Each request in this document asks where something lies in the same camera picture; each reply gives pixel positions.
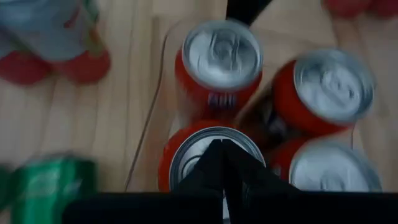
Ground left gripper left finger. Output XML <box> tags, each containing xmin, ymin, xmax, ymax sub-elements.
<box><xmin>161</xmin><ymin>139</ymin><xmax>224</xmax><ymax>224</ymax></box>

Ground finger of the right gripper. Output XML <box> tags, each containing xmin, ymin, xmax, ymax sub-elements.
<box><xmin>226</xmin><ymin>0</ymin><xmax>274</xmax><ymax>27</ymax></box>

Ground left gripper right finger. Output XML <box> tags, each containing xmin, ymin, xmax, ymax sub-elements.
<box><xmin>222</xmin><ymin>139</ymin><xmax>312</xmax><ymax>224</ymax></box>

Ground red Fanta soda can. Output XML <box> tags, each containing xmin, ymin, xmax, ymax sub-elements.
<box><xmin>174</xmin><ymin>19</ymin><xmax>264</xmax><ymax>122</ymax></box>
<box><xmin>157</xmin><ymin>119</ymin><xmax>267</xmax><ymax>194</ymax></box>
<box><xmin>269</xmin><ymin>136</ymin><xmax>383</xmax><ymax>194</ymax></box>
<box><xmin>272</xmin><ymin>48</ymin><xmax>377</xmax><ymax>138</ymax></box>

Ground clear plastic bin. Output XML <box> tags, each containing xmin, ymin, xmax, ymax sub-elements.
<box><xmin>124</xmin><ymin>15</ymin><xmax>386</xmax><ymax>194</ymax></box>

